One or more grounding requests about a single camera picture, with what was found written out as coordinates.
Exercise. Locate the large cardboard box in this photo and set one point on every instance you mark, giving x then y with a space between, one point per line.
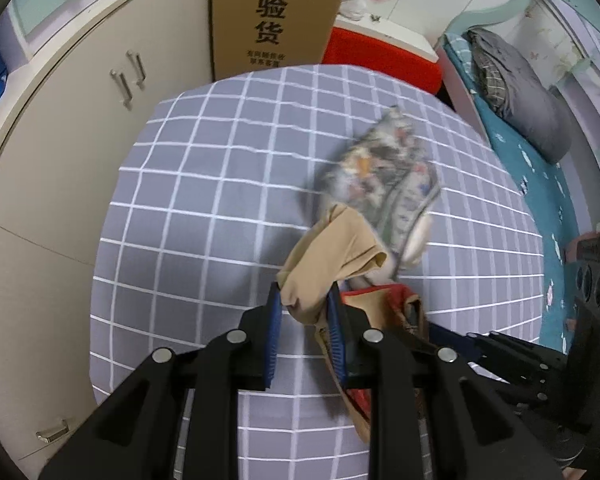
249 35

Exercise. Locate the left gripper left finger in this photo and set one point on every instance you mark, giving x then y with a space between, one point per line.
176 414

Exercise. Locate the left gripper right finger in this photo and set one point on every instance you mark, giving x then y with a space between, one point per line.
434 417

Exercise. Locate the floral patterned wrapper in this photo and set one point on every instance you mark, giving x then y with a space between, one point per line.
386 175

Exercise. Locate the white plastic bag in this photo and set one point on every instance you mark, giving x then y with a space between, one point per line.
353 10

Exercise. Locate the white low cabinet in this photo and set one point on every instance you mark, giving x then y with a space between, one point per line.
68 119

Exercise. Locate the purple checked tablecloth table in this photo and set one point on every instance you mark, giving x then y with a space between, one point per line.
225 179

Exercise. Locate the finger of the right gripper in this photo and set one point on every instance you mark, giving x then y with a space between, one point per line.
521 363

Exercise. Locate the red covered low bench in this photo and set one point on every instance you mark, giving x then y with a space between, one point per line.
385 48

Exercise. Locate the beige cloth rag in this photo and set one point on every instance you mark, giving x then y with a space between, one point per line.
341 245

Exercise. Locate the teal quilted bed mattress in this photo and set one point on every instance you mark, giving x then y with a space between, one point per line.
545 191

